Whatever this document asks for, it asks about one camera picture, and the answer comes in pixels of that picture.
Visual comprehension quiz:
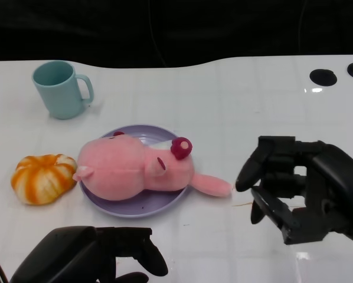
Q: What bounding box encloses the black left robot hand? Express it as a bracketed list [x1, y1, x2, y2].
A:
[9, 225, 169, 283]

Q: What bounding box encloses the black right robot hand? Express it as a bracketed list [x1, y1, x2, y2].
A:
[234, 135, 353, 246]

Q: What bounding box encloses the pink plush pig doll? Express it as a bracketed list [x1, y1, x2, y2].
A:
[72, 130, 234, 202]

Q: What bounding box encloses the lilac plastic plate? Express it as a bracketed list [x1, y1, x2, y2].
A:
[79, 124, 192, 219]

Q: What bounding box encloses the orange white striped plush pumpkin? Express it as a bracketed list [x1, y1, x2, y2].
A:
[11, 153, 78, 206]

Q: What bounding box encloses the teal plastic mug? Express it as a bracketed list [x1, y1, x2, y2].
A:
[31, 60, 95, 120]

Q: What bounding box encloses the thin black hanging cable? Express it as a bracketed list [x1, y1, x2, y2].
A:
[146, 0, 167, 67]

